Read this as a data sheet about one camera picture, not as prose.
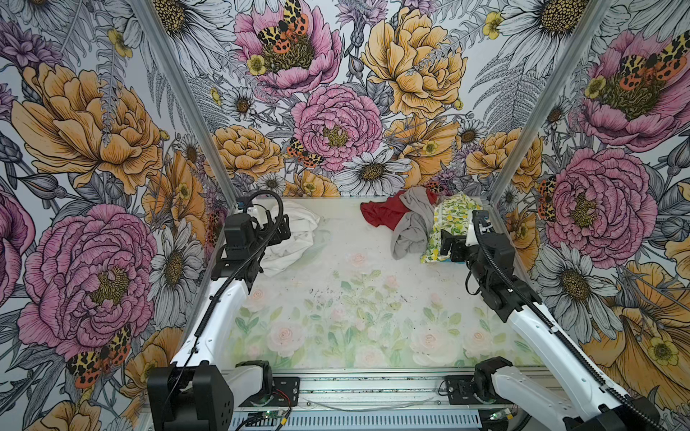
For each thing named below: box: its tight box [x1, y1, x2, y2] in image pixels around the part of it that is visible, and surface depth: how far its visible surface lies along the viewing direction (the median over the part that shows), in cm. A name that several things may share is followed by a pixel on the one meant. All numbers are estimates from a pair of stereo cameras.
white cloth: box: [260, 201, 320, 277], surface depth 102 cm
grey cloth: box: [390, 185, 435, 261], surface depth 104 cm
